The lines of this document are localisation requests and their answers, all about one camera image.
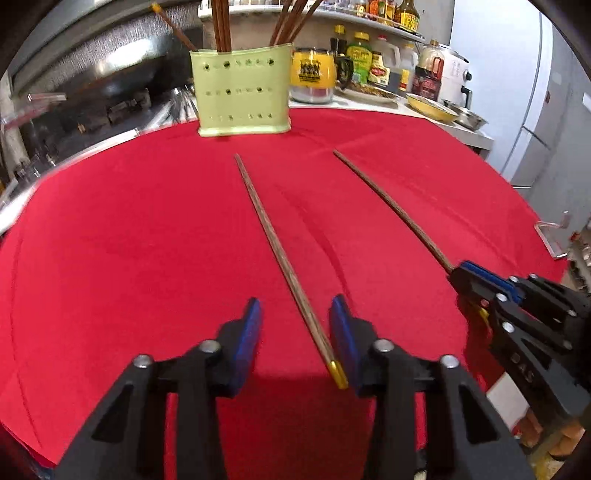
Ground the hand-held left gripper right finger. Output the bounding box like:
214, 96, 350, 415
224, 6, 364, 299
329, 295, 536, 480

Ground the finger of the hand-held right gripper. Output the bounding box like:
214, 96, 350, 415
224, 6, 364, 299
462, 261, 591, 319
450, 268, 575, 356

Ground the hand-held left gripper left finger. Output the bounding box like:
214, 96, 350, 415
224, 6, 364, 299
54, 298, 263, 480

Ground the green plastic chopstick holder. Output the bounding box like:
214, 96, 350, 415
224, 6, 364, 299
190, 43, 295, 138

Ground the person's right hand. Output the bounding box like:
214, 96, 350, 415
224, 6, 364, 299
521, 410, 588, 459

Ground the metal stand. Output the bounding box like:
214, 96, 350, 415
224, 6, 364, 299
536, 210, 572, 260

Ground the red tablecloth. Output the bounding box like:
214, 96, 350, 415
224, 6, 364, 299
0, 104, 568, 480

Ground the steel bowl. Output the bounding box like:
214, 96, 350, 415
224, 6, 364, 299
442, 99, 489, 131

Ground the yellow bowl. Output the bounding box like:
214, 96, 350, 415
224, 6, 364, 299
405, 92, 459, 123

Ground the white air fryer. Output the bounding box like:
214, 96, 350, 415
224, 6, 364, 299
434, 44, 474, 110

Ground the white refrigerator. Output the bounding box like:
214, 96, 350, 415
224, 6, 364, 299
450, 0, 591, 210

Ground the plate with fish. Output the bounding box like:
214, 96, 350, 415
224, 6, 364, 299
338, 82, 400, 103

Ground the clear plastic jug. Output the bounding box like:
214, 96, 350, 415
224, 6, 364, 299
397, 41, 419, 94

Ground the dark vinegar jug red cap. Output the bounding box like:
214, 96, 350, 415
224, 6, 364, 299
367, 36, 392, 89

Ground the green plastic bottle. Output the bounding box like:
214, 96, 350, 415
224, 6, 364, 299
345, 31, 374, 86

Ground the gas stove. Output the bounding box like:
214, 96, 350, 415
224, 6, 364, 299
0, 85, 199, 155

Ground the tall dark sauce bottle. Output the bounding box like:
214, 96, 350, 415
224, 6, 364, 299
394, 0, 421, 31

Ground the dark soy sauce bottle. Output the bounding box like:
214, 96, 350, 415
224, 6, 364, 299
330, 25, 348, 57

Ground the black wok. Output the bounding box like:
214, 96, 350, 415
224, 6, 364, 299
69, 48, 174, 104

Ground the shiny metal bar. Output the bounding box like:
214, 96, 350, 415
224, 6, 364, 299
0, 93, 66, 134

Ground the oil jug red handle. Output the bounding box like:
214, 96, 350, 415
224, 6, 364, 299
412, 39, 445, 103

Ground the white wall shelf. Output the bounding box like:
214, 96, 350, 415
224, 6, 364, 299
222, 6, 426, 45

